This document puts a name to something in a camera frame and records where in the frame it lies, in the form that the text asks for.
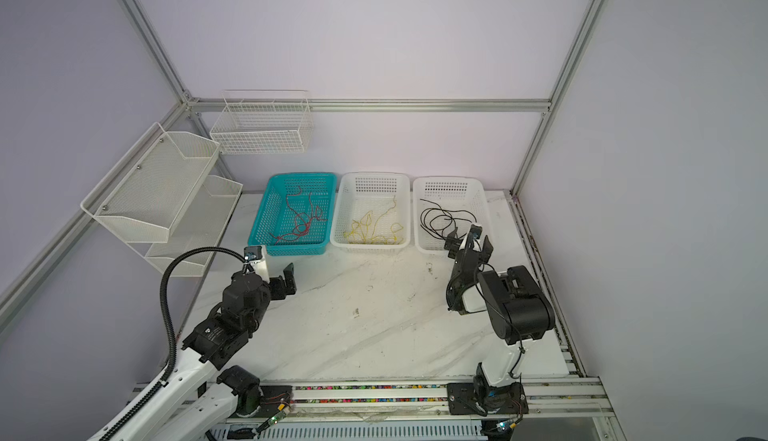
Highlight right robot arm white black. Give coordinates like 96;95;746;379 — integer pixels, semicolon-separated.
444;224;555;415

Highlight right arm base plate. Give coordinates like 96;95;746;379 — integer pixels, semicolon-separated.
446;382;529;416

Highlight right white plastic basket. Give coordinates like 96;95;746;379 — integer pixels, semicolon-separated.
412;177;495;255

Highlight middle white plastic basket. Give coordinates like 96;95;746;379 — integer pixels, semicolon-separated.
330;172;412;255

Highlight white mesh shelf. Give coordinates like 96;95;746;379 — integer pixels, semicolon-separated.
143;175;242;273
80;123;220;244

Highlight white plastic basket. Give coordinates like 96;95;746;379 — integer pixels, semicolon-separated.
330;172;412;255
412;177;495;255

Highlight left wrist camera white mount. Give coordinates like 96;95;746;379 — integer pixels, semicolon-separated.
242;245;270;283

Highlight white wire wall basket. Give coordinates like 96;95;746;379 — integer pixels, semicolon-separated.
210;90;314;155

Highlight lower white mesh shelf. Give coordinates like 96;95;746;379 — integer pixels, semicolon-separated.
143;175;242;273

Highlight aluminium frame back bar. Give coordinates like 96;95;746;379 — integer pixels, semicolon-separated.
187;98;552;113

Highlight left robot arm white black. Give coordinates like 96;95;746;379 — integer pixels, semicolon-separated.
93;246;297;440

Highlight black cable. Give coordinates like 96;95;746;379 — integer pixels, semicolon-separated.
419;199;480;244

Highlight teal plastic basket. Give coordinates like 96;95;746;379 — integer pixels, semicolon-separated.
248;172;337;256

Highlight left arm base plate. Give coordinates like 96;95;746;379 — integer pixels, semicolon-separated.
197;384;292;421

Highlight upper white mesh shelf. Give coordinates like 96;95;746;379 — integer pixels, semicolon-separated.
80;123;220;244

